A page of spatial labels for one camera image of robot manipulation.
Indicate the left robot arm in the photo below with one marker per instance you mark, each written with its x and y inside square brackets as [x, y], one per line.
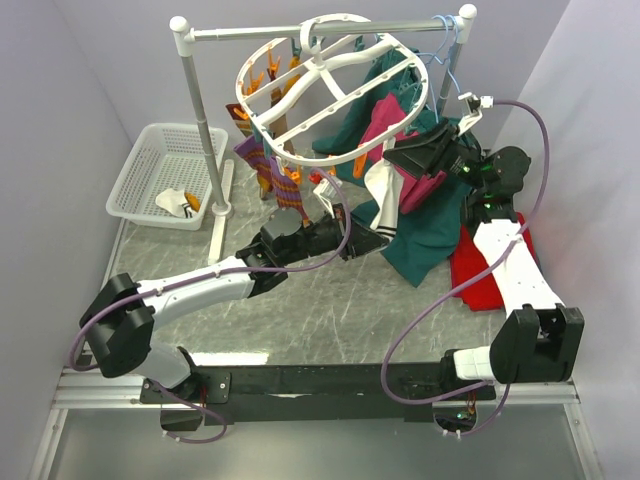
[119, 324]

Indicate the yellow hanging sock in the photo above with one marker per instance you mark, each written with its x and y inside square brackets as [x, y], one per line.
[293, 64]

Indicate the orange clothespin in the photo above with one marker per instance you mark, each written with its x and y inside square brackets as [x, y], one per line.
[294, 175]
[359, 165]

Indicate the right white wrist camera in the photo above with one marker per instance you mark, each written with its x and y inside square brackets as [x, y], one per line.
[473, 108]

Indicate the white plastic basket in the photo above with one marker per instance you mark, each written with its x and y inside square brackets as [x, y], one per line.
[164, 156]

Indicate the green garment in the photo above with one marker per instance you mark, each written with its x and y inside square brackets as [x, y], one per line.
[429, 223]

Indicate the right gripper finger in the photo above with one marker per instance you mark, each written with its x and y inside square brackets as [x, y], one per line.
[435, 142]
[418, 163]

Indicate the red folded cloth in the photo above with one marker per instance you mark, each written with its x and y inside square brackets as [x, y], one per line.
[475, 275]

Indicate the orange sock in basket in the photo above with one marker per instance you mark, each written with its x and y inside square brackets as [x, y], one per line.
[191, 203]

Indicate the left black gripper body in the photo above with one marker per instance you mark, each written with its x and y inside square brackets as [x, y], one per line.
[325, 237]

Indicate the light blue wire hanger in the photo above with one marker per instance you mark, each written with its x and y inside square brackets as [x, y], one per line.
[446, 56]

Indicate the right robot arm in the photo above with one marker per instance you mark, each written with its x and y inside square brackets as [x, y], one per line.
[540, 338]

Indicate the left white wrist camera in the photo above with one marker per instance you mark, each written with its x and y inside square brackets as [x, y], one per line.
[324, 191]

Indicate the maroon orange striped sock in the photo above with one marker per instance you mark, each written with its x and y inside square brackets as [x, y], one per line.
[240, 118]

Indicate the black base bar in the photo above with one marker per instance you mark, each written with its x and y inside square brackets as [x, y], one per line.
[276, 393]

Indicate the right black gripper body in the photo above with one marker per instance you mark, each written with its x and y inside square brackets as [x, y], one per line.
[460, 163]

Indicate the white sock black stripes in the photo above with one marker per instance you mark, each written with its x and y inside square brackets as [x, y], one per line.
[172, 200]

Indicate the white round clip hanger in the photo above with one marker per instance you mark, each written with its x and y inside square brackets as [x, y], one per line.
[329, 43]

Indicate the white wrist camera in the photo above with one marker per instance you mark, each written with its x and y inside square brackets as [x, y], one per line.
[473, 108]
[324, 191]

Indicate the purple orange striped sock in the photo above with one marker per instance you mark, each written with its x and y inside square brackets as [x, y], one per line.
[252, 152]

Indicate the beige hanging sock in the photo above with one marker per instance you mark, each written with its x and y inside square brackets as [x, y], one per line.
[279, 126]

